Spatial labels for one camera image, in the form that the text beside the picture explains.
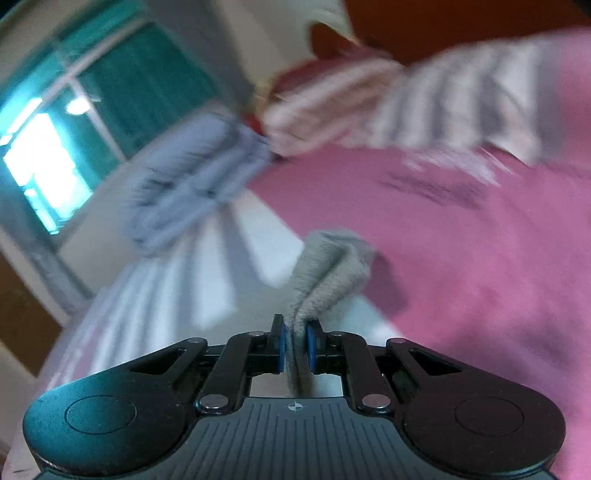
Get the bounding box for grey pants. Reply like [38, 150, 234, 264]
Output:
[283, 230, 375, 397]

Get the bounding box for striped pink grey bed sheet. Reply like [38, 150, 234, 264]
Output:
[8, 142, 591, 480]

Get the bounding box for folded light blue duvet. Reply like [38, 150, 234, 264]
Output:
[123, 110, 273, 256]

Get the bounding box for brown wooden door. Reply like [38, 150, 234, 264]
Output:
[0, 255, 62, 376]

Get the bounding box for folded pink blanket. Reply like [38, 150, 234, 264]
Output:
[260, 56, 403, 157]

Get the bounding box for red patterned folded blanket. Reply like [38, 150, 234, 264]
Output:
[243, 59, 324, 135]

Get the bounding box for left grey curtain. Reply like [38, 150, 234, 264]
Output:
[1, 177, 92, 316]

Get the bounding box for grey curtain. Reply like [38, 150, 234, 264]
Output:
[145, 1, 284, 110]
[1, 177, 92, 316]

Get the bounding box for window with green glass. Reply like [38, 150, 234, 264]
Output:
[1, 18, 217, 236]

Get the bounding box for striped pillow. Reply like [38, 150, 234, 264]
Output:
[368, 29, 590, 165]

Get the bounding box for red wooden headboard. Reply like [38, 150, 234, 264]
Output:
[308, 0, 590, 65]

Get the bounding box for right grey curtain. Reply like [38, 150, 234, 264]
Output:
[145, 1, 284, 110]

